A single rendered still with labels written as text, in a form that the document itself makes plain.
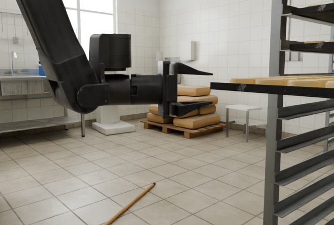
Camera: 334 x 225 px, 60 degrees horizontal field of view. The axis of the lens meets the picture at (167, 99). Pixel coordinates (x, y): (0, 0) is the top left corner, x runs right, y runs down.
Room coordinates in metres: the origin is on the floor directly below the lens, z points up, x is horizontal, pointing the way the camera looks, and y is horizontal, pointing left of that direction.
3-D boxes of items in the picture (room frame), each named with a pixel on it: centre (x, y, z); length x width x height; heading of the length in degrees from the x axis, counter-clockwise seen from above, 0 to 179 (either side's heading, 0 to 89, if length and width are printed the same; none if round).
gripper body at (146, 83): (0.53, 0.03, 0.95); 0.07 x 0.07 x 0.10; 10
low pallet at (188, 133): (4.62, -0.25, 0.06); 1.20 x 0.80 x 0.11; 44
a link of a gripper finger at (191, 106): (0.54, -0.04, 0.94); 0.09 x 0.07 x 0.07; 100
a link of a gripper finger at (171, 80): (0.54, -0.04, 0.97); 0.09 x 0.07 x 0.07; 100
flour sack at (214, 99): (4.40, -0.43, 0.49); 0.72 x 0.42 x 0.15; 137
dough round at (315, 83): (0.48, -0.23, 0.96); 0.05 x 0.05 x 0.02
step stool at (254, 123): (4.04, -1.13, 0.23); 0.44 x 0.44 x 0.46; 34
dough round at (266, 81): (0.53, -0.19, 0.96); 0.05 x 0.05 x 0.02
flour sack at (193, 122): (4.41, -0.47, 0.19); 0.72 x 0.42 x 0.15; 136
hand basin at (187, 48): (5.51, -0.04, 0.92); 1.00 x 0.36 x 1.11; 42
